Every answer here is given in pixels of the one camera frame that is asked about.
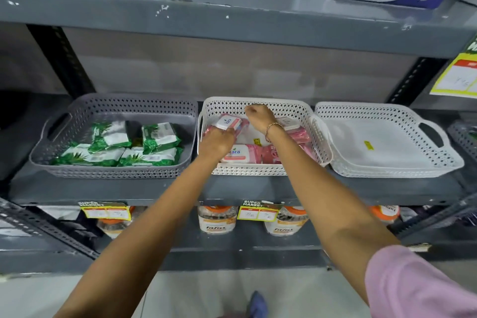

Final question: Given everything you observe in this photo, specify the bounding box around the clear jar orange lid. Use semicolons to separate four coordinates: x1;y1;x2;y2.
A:
197;205;239;235
97;207;136;239
265;206;310;237
370;205;401;224

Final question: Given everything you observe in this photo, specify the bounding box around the pink wipes packet white lid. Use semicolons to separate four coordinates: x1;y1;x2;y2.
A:
275;116;312;144
214;113;250;138
220;143;270;164

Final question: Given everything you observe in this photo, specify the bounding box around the large yellow price sign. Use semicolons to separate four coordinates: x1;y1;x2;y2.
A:
430;36;477;99

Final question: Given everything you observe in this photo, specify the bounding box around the blue shoe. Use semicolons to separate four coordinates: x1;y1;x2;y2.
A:
247;290;270;318

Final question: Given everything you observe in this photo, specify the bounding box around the gold bracelet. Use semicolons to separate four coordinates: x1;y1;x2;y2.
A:
265;122;285;143

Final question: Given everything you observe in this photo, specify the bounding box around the grey perforated plastic basket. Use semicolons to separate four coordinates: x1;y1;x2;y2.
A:
29;93;199;180
446;119;477;156

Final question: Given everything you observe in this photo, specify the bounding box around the person's right hand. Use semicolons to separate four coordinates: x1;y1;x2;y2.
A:
244;104;278;135

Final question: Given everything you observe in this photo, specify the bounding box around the person's left hand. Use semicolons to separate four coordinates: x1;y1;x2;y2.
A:
200;127;238;163

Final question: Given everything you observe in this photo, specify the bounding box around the person's right forearm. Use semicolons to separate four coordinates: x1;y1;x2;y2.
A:
265;125;402;308

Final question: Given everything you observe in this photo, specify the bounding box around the pink sleeve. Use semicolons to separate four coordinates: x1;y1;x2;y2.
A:
364;245;477;318

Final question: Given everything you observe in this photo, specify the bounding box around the person's left forearm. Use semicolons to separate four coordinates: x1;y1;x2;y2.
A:
54;153;221;318

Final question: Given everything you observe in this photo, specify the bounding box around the green white wipes packet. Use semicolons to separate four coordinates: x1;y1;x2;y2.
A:
51;144;126;167
141;122;183;155
90;120;133;153
119;146;184;167

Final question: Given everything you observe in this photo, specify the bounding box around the white perforated plastic basket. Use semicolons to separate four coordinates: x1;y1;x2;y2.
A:
315;101;465;179
197;96;334;176

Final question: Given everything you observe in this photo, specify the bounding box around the yellow price label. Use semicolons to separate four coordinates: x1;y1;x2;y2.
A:
78;201;132;222
237;200;284;222

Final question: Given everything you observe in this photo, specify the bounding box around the grey metal shelf rack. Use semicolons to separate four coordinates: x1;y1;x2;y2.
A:
0;0;477;276

